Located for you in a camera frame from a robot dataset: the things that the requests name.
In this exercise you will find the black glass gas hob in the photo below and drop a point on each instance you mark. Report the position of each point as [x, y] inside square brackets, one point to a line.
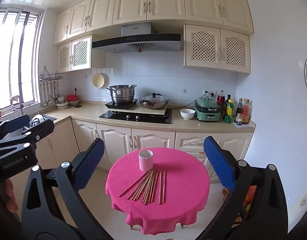
[113, 116]

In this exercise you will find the steel sink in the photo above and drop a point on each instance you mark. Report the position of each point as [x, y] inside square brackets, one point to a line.
[51, 118]

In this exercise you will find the steel wall rack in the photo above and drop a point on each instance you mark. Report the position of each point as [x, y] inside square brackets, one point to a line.
[51, 76]

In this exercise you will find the black range hood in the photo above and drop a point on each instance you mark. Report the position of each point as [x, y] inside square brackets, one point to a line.
[143, 41]

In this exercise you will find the steel wok with lid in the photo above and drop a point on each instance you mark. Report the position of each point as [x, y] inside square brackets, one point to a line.
[153, 103]

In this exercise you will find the green electric grill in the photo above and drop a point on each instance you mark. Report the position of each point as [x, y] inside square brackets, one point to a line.
[208, 115]

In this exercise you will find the white patterned bowl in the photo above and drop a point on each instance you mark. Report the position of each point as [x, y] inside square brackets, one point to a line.
[74, 102]

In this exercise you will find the cream lower kitchen cabinets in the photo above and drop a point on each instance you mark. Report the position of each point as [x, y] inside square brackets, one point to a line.
[113, 142]

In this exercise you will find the cream perforated steamer plate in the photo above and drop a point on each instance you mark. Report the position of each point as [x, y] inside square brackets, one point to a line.
[98, 80]

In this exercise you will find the pile of wooden chopsticks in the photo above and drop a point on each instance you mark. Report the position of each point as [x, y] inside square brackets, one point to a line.
[146, 187]

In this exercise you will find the white paper sheet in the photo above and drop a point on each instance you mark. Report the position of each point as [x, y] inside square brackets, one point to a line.
[247, 126]

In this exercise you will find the steel pot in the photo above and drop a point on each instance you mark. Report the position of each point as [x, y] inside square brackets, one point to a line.
[36, 120]

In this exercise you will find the black induction cooker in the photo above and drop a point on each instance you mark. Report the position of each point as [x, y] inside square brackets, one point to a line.
[118, 105]

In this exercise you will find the pink cup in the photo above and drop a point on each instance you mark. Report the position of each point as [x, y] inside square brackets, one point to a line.
[146, 163]

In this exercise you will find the red sauce bottle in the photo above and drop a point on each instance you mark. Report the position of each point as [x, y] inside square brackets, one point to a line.
[246, 112]

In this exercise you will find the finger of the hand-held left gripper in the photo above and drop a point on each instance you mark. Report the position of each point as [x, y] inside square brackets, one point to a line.
[16, 123]
[43, 130]

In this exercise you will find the row of hanging steel ladles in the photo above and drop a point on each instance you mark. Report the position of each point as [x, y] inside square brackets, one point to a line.
[49, 92]

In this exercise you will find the green bottle yellow cap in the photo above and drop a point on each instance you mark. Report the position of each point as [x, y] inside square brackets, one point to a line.
[229, 112]

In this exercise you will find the red container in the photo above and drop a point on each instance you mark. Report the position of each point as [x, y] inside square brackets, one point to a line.
[72, 97]

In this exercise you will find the barred window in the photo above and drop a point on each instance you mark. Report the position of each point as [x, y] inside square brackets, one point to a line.
[8, 55]

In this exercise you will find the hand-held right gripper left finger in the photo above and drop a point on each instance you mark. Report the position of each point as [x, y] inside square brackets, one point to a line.
[91, 165]

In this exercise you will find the small cream lattice cabinet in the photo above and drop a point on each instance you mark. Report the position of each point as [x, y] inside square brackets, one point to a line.
[78, 53]

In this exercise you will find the cream upper cabinets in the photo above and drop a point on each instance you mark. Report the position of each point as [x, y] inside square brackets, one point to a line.
[168, 2]

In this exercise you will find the dark soy sauce bottle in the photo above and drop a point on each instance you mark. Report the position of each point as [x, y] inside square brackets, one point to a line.
[239, 110]

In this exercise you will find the stack of white bowls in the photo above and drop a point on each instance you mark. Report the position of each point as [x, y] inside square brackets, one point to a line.
[61, 103]

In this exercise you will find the beige board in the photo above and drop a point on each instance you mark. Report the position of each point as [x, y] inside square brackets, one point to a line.
[153, 112]

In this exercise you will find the dark bottle red label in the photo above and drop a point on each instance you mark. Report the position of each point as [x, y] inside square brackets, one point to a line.
[221, 100]

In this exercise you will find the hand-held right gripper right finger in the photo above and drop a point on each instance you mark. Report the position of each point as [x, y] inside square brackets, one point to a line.
[218, 162]

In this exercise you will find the wide cream lattice cabinet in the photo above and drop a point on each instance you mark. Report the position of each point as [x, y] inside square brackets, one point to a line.
[213, 47]

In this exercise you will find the steel stockpot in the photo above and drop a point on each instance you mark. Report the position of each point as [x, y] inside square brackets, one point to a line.
[122, 96]

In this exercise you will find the round table pink tablecloth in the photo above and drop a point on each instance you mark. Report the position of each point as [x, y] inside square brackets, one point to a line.
[181, 195]

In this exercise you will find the dark glass bottle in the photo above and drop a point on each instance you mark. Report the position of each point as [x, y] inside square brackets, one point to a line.
[228, 98]

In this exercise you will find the person's left hand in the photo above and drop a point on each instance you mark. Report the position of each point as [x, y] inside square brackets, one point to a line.
[7, 195]

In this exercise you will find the orange packet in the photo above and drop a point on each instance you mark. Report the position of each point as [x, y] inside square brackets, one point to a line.
[251, 195]

